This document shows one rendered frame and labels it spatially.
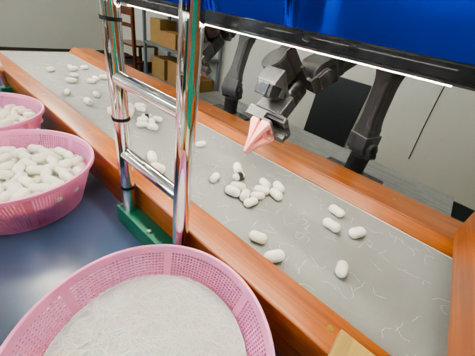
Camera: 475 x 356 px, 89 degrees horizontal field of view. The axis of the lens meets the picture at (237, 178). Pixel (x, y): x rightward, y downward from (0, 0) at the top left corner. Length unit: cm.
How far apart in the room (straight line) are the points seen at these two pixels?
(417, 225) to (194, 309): 48
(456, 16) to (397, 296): 37
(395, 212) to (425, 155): 190
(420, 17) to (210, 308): 40
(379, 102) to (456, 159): 176
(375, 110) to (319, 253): 48
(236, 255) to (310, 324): 13
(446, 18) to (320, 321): 34
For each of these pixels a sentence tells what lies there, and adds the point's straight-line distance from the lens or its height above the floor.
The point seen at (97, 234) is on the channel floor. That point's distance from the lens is 54.
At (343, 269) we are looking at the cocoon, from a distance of 44.
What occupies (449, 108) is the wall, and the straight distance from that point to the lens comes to 244.
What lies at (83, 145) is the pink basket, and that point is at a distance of 65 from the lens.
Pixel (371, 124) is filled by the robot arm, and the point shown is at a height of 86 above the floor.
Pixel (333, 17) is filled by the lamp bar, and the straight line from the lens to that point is 33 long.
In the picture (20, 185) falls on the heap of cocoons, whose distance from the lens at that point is 59.
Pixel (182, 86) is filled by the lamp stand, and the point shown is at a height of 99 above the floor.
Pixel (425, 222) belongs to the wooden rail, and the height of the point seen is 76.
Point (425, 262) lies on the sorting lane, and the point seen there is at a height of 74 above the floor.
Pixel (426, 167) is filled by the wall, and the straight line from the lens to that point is 255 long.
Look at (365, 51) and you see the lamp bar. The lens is 30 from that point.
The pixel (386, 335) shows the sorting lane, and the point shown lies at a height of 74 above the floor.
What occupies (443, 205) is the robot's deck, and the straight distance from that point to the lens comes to 102.
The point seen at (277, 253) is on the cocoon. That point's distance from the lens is 41.
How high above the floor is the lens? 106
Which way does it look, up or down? 33 degrees down
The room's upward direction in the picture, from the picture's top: 12 degrees clockwise
